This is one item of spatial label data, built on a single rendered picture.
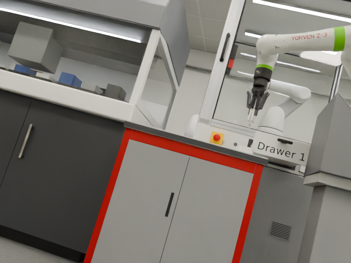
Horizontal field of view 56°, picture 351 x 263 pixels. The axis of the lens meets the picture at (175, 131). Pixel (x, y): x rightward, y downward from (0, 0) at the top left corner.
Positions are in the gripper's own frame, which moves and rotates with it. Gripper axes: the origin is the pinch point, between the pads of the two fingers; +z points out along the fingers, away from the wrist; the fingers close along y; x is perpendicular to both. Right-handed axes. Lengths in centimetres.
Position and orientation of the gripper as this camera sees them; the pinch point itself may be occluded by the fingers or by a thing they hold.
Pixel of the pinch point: (252, 115)
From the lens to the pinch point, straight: 181.3
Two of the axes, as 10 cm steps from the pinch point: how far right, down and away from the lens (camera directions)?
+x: 6.4, 3.0, 7.1
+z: -2.8, 9.5, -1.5
